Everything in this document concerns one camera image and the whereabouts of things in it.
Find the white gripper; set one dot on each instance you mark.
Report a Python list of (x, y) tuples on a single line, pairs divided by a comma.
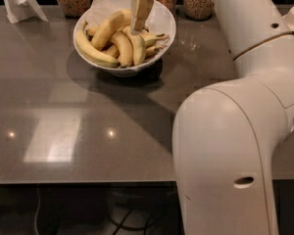
[(141, 11)]

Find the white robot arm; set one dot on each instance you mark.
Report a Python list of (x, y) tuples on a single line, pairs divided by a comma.
[(224, 135)]

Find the white ceramic bowl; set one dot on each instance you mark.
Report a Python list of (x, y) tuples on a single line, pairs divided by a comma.
[(159, 21)]

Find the small yellow banana right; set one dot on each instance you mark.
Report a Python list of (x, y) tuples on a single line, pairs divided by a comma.
[(154, 43)]

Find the white paper bowl liner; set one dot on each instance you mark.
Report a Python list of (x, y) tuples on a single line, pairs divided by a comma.
[(99, 11)]

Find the left curved yellow banana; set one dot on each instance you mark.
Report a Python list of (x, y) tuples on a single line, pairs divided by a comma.
[(90, 53)]

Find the right glass cereal jar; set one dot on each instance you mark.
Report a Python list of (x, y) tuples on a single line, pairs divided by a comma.
[(198, 9)]

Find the left white sign stand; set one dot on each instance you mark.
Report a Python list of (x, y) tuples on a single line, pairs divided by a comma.
[(20, 10)]

